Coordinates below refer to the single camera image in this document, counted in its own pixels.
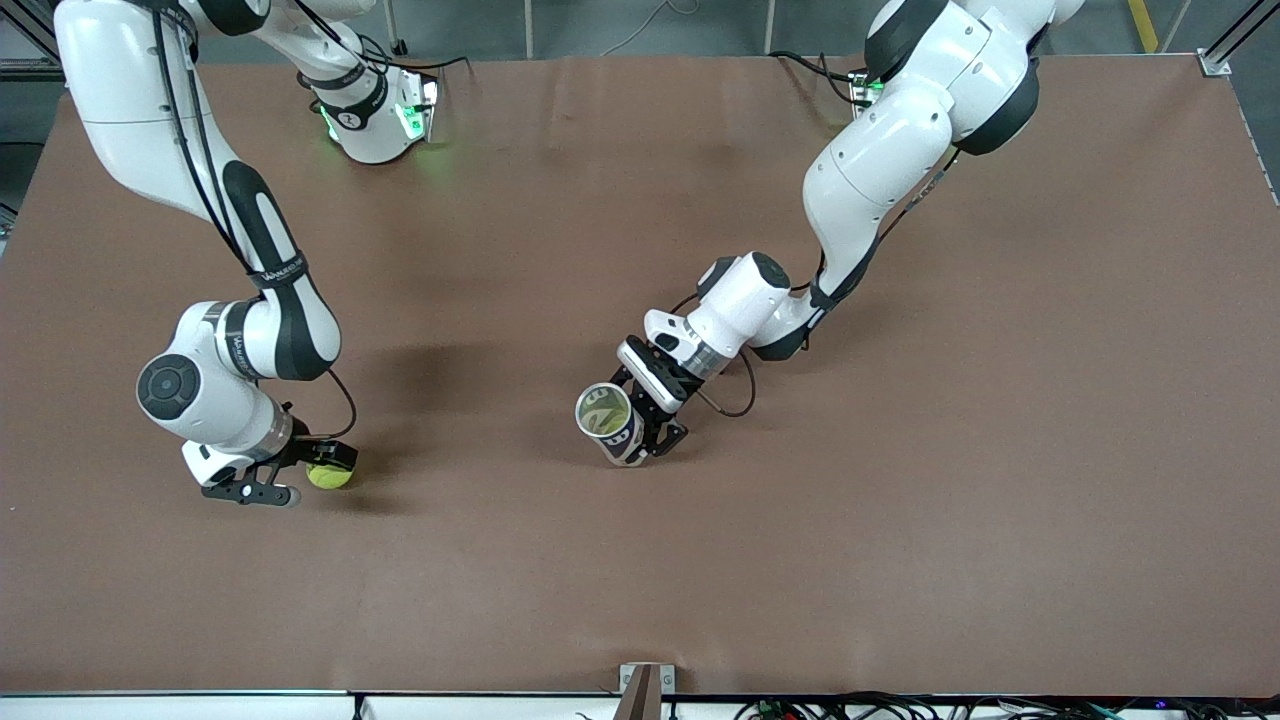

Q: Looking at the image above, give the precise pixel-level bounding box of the black tangled cable bundle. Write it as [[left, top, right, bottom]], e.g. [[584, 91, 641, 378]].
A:
[[735, 692, 1280, 720]]

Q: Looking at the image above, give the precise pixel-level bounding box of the white floor cable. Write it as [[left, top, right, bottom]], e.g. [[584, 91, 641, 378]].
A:
[[598, 0, 701, 58]]

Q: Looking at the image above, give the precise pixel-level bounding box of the white blue tennis ball can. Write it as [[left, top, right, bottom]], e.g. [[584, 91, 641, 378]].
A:
[[574, 383, 651, 469]]

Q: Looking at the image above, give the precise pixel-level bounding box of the brown table cover sheet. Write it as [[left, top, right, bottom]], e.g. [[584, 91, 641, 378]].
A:
[[0, 52, 1280, 698]]

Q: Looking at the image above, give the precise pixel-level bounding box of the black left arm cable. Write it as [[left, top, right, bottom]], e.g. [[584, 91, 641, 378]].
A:
[[670, 150, 963, 420]]

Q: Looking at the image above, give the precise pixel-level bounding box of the grey metal table bracket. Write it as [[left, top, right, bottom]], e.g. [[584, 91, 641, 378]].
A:
[[619, 663, 676, 720]]

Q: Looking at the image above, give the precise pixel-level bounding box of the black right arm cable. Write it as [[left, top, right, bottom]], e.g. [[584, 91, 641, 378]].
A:
[[150, 0, 359, 441]]

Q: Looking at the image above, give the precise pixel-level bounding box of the black base power cable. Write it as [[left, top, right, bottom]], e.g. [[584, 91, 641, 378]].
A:
[[355, 35, 471, 76], [768, 50, 869, 107]]

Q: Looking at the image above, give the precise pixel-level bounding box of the white table edge rail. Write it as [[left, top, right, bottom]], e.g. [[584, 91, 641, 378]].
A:
[[0, 692, 736, 720]]

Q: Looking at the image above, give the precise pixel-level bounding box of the aluminium frame profile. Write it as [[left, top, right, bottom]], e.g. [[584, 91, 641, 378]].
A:
[[0, 0, 96, 89], [1198, 0, 1280, 76]]

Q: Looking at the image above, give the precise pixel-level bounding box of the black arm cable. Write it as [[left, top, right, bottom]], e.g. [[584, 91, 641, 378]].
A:
[[670, 150, 963, 420], [150, 0, 359, 441]]

